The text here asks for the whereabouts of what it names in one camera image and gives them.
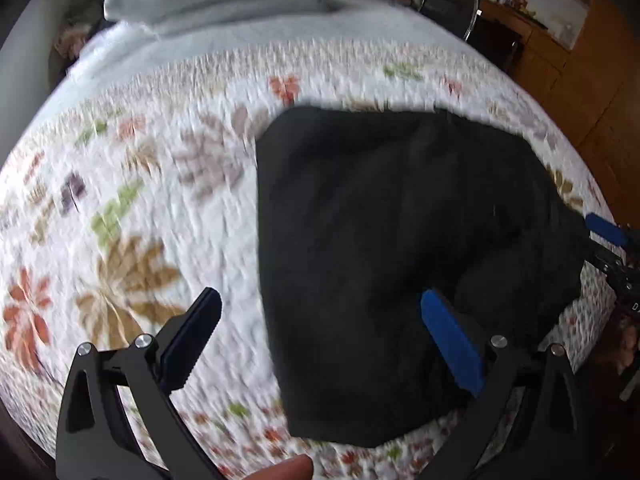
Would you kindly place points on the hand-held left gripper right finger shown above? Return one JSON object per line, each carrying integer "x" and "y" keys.
{"x": 450, "y": 340}

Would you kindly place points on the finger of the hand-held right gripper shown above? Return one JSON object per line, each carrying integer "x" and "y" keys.
{"x": 607, "y": 230}

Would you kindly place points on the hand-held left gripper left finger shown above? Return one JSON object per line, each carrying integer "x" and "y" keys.
{"x": 192, "y": 335}

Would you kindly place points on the black quilted pants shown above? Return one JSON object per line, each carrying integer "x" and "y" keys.
{"x": 375, "y": 235}

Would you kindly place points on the person's right hand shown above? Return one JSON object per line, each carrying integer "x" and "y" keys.
{"x": 630, "y": 345}

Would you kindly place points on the person's left hand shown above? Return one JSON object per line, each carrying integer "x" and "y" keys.
{"x": 287, "y": 470}

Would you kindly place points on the floral quilted bedspread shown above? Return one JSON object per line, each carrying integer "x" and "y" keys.
{"x": 150, "y": 185}

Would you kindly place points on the wooden desk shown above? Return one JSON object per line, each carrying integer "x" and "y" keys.
{"x": 535, "y": 50}

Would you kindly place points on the black office chair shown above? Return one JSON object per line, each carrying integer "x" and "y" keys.
{"x": 447, "y": 0}

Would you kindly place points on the light blue pillow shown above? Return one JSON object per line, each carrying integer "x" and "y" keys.
{"x": 260, "y": 17}

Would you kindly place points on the pile of clothes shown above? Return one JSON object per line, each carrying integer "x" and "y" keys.
{"x": 77, "y": 30}

